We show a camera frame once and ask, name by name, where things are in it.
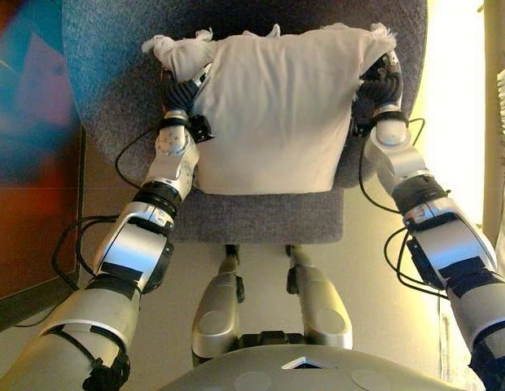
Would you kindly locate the silver left robot leg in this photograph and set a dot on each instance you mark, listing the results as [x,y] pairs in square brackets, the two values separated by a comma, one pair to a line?
[216,313]

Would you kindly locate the dark left robot hand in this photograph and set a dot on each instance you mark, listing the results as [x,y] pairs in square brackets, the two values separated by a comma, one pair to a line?
[181,97]

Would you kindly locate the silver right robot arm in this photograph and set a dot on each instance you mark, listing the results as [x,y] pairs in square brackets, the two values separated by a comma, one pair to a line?
[440,228]

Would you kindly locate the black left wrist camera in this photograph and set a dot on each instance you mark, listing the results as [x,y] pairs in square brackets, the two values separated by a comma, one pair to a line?
[201,128]

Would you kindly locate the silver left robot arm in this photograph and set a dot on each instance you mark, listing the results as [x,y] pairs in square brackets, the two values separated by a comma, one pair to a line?
[130,252]

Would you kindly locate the white fringed cushion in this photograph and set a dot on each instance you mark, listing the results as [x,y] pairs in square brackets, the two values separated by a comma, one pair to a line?
[273,114]

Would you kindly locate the silver right robot leg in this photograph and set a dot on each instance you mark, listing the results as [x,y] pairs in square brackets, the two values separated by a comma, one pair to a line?
[321,305]

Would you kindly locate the silver robot leg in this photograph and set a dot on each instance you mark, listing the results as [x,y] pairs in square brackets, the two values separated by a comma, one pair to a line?
[321,305]
[216,313]

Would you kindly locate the grey robot torso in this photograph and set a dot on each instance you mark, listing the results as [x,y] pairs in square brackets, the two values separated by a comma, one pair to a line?
[309,374]

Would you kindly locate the dark right robot hand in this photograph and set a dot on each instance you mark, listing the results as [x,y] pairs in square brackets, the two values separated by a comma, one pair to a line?
[383,87]

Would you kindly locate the grey fabric tub armchair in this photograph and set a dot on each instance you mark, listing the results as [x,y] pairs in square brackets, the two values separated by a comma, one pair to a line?
[114,81]

